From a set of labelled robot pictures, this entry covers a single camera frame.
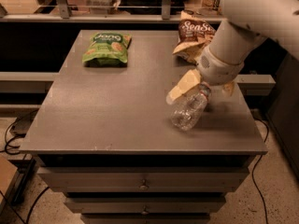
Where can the green rice chip bag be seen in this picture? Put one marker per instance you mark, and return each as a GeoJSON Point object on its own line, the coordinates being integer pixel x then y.
{"type": "Point", "coordinates": [108, 48]}

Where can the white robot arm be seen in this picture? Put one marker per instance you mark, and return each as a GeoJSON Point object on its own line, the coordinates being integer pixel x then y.
{"type": "Point", "coordinates": [219, 54]}

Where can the middle drawer with knob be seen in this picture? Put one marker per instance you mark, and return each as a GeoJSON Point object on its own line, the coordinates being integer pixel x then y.
{"type": "Point", "coordinates": [144, 206]}

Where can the bottom drawer front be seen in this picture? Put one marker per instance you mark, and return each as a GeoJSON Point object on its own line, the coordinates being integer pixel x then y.
{"type": "Point", "coordinates": [147, 219]}

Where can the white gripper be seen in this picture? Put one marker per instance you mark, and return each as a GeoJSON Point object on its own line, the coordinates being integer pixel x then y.
{"type": "Point", "coordinates": [218, 69]}

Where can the grey drawer cabinet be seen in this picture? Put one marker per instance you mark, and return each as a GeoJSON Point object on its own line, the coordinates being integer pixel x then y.
{"type": "Point", "coordinates": [119, 118]}

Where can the black bag background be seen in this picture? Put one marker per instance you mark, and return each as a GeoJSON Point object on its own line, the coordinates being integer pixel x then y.
{"type": "Point", "coordinates": [149, 7]}

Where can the top drawer with knob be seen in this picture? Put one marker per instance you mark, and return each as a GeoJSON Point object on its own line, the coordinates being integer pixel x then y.
{"type": "Point", "coordinates": [156, 179]}

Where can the clear plastic water bottle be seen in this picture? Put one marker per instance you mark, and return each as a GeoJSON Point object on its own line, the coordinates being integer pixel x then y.
{"type": "Point", "coordinates": [190, 109]}

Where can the wooden board left floor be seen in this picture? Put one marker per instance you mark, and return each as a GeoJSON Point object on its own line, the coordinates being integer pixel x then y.
{"type": "Point", "coordinates": [8, 176]}

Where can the brown yellow chip bag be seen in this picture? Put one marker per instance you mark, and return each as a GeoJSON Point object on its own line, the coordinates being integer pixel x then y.
{"type": "Point", "coordinates": [194, 35]}

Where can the drawer with knob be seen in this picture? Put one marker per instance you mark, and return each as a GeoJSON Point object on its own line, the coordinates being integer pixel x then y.
{"type": "Point", "coordinates": [156, 179]}
{"type": "Point", "coordinates": [144, 206]}

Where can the grey metal railing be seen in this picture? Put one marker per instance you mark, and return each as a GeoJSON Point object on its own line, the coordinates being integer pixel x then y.
{"type": "Point", "coordinates": [75, 11]}

